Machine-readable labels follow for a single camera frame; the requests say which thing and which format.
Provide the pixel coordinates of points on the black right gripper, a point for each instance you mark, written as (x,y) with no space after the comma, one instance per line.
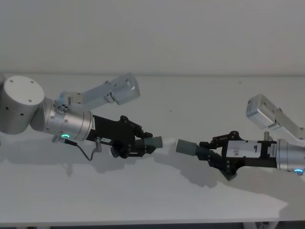
(250,155)

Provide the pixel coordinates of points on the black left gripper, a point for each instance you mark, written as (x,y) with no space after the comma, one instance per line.
(107,130)

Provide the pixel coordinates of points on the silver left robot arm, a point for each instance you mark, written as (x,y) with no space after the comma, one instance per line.
(21,102)

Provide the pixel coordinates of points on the white table cloth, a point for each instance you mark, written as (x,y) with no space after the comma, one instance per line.
(152,190)

